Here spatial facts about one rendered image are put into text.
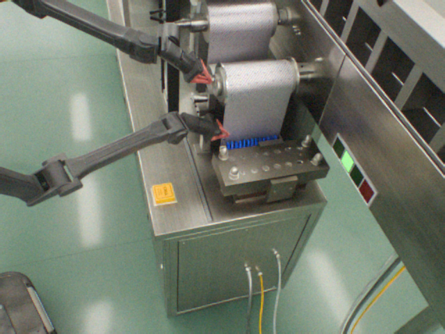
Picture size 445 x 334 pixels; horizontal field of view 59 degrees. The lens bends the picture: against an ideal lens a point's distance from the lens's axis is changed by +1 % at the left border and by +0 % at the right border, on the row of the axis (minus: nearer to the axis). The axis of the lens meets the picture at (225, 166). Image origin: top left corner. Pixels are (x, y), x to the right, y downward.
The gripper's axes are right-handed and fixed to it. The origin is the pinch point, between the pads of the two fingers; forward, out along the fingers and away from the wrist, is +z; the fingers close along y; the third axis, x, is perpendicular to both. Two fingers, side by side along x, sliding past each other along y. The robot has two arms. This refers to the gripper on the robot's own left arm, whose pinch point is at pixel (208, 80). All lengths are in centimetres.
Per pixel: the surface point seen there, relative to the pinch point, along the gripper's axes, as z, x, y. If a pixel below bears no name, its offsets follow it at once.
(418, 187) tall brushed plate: 25, 31, 59
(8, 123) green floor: -1, -165, -133
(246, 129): 23.1, -5.2, 5.7
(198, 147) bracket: 22.5, -27.8, -3.9
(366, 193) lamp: 36, 17, 47
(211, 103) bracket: 8.2, -7.0, -0.8
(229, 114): 11.8, -3.5, 6.3
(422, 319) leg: 71, 4, 76
